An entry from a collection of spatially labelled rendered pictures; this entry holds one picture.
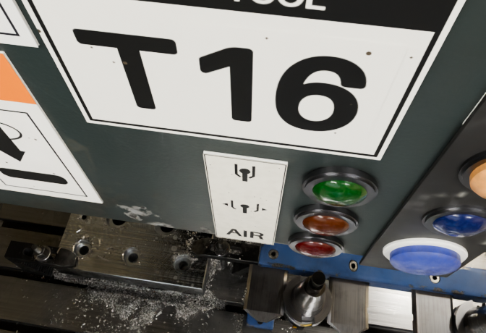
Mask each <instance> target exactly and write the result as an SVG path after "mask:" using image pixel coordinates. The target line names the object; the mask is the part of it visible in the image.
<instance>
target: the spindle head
mask: <svg viewBox="0 0 486 333"><path fill-rule="evenodd" d="M15 1H16V2H17V5H18V7H19V8H20V10H21V12H22V14H23V16H24V17H25V19H26V21H27V23H28V25H29V26H30V29H31V30H32V32H33V34H34V36H35V37H36V39H37V41H38V42H39V46H38V47H32V46H19V45H13V44H6V43H0V51H4V52H5V54H6V55H7V56H8V58H9V60H10V61H11V63H12V64H13V65H14V67H15V69H16V70H17V71H18V73H19V74H20V76H21V78H22V79H23V81H24V82H25V84H26V86H27V87H28V88H29V90H30V92H31V93H32V94H33V96H34V97H35V99H36V101H37V102H38V103H39V105H40V107H41V108H42V110H43V111H44V112H45V114H46V116H47V117H48V118H49V120H50V121H51V123H52V125H53V126H54V128H55V129H56V131H57V132H58V134H59V135H60V137H61V139H62V140H63V141H64V143H65V144H66V146H67V148H68V149H69V150H70V152H71V153H72V155H73V156H74V158H75V159H76V161H77V163H78V164H79V165H80V167H81V168H82V170H83V172H84V173H85V174H86V176H87V178H88V179H89V180H90V182H91V184H92V185H93V187H94V188H95V190H96V191H97V193H98V194H99V196H100V197H101V199H102V200H103V203H94V202H89V201H79V200H74V199H68V198H59V197H53V196H48V195H39V194H33V193H24V192H18V191H13V190H3V189H0V203H7V204H12V205H17V206H27V207H32V208H41V209H47V210H52V211H61V212H67V213H72V214H81V215H86V216H96V217H101V218H107V219H115V220H121V221H126V222H136V223H141V224H150V225H155V226H161V227H170V228H176V229H185V230H190V231H196V232H205V233H210V234H216V231H215V227H214V221H213V213H212V208H211V203H210V195H209V189H208V181H207V176H206V171H205V162H204V158H203V151H212V152H218V153H228V154H234V155H240V156H251V157H256V158H262V159H272V160H279V161H287V162H288V166H287V170H286V178H285V183H284V187H283V195H282V199H281V207H280V211H279V216H278V223H277V228H276V236H275V240H274V243H279V244H284V245H288V239H289V237H290V236H292V235H293V234H295V233H298V232H306V231H305V230H303V229H301V228H300V227H298V226H297V224H296V223H295V222H294V214H295V212H296V211H297V210H298V209H300V208H301V207H303V206H307V205H311V204H319V203H318V202H315V201H314V200H312V199H311V198H309V197H308V196H307V195H306V194H305V193H304V191H303V189H302V183H303V179H304V177H305V176H306V175H307V174H309V173H310V172H312V171H314V170H316V169H319V168H323V167H351V168H355V169H359V170H361V171H363V172H366V173H368V174H369V175H370V176H371V177H373V178H374V179H375V180H376V181H377V183H378V195H377V196H376V197H375V198H374V199H373V200H371V201H370V202H369V203H366V204H364V205H361V206H355V207H344V208H347V209H348V210H350V211H352V212H353V213H354V214H356V215H357V217H358V219H359V226H358V227H357V228H356V229H355V230H354V231H353V232H351V233H349V234H347V235H339V236H335V237H337V238H338V239H340V240H341V241H342V242H343V244H344V251H343V252H342V253H348V254H354V255H359V256H364V255H365V253H366V252H367V251H368V250H369V249H370V247H371V246H372V244H373V243H374V242H375V241H376V239H377V238H378V236H379V235H380V233H381V232H382V231H383V230H384V229H385V227H386V226H387V224H388V223H389V221H390V220H391V219H392V218H393V216H394V215H395V214H396V212H397V211H398V210H399V209H400V207H401V206H402V204H403V203H404V202H405V200H406V199H407V198H408V197H409V195H410V194H411V193H412V191H413V190H414V189H415V187H416V186H417V185H418V183H419V182H420V180H421V179H422V178H423V177H424V175H425V174H426V173H427V171H428V170H429V168H430V167H431V166H432V165H433V163H434V162H435V160H436V159H437V158H438V157H439V155H440V154H441V153H442V152H443V150H444V149H445V147H446V146H447V145H448V144H449V142H450V141H451V139H452V138H453V137H454V135H455V134H456V133H457V132H458V130H459V129H460V127H461V126H462V123H463V122H464V120H465V119H466V118H467V117H468V116H469V114H470V113H471V111H472V110H473V108H474V107H475V106H476V105H477V103H478V102H479V100H480V99H481V98H482V97H483V95H484V94H485V92H486V0H466V1H465V3H464V5H463V7H462V8H461V11H460V12H459V14H458V16H457V18H456V20H455V22H454V23H453V25H452V27H451V29H450V31H449V33H448V35H447V36H446V38H445V40H444V42H443V45H442V46H441V47H440V50H439V52H438V54H437V55H436V57H435V59H434V61H433V63H432V65H431V66H430V68H429V70H428V72H427V74H426V75H425V78H424V80H423V81H422V84H421V85H420V87H419V89H418V91H417V93H416V95H415V96H414V98H413V100H412V102H411V104H410V106H409V108H408V109H407V111H406V113H405V115H404V117H403V119H402V120H401V123H400V125H399V126H398V128H397V130H396V132H395V134H394V136H393V137H392V139H391V141H390V143H389V145H388V147H387V148H386V150H385V153H384V154H383V157H382V158H381V160H375V159H365V158H359V157H353V156H342V155H336V154H330V153H320V152H314V151H303V150H297V149H291V148H280V147H275V146H264V145H258V144H252V143H241V142H236V141H230V140H219V139H213V138H202V137H196V136H191V135H180V134H173V133H168V132H157V131H151V130H141V129H135V128H129V127H118V126H112V125H102V124H96V123H89V122H87V121H86V119H85V117H84V116H83V114H82V112H81V110H80V108H79V106H78V105H77V102H76V101H75V99H74V96H73V95H72V93H71V91H70V89H69V87H68V86H67V84H66V82H65V80H64V78H63V77H62V75H61V73H60V71H59V68H58V67H57V66H56V63H55V61H54V59H53V58H52V56H51V54H50V52H49V50H48V49H47V47H46V45H45V43H44V41H43V39H42V38H41V35H40V33H39V32H38V29H37V28H36V26H35V24H34V22H33V20H32V19H31V17H30V15H29V13H28V11H27V10H26V8H25V5H24V4H23V2H22V0H15Z"/></svg>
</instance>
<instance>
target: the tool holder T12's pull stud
mask: <svg viewBox="0 0 486 333"><path fill-rule="evenodd" d="M324 283H325V275H324V273H322V272H320V271H316V272H315V273H314V274H313V275H312V277H311V278H310V280H309V282H308V283H307V288H308V290H309V291H310V292H312V293H319V291H321V290H322V288H323V284H324Z"/></svg>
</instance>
